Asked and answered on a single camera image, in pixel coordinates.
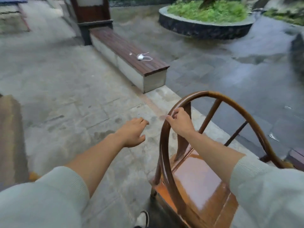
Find person's right hand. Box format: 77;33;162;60
165;107;196;138

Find person's left hand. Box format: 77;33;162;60
114;117;150;148

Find brown round-back wooden chair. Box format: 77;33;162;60
150;91;295;228

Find person's right forearm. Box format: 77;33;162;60
187;130;246;188

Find person's left forearm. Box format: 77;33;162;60
64;132;124;198

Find white face mask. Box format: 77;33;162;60
136;52;153;62

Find dark trouser leg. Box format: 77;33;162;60
147;196;177;228

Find brown slatted wooden bench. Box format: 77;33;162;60
89;27;170;94

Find black and white shoe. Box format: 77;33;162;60
134;210;150;228

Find round dark stone planter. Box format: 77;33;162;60
158;6;256;40

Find green planter shrubs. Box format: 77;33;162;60
167;0;249;24

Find pale grey knit sweater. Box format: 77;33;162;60
0;154;304;228

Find brown wooden table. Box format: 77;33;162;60
0;93;30;186

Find dark purple wooden bench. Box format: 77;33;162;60
286;148;304;172

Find brown wooden pillar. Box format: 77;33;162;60
70;0;114;46

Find dark stone block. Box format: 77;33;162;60
290;33;304;77

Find rock bed with green plants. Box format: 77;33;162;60
262;0;304;26

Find red-legged table with blue top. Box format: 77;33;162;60
0;0;31;33

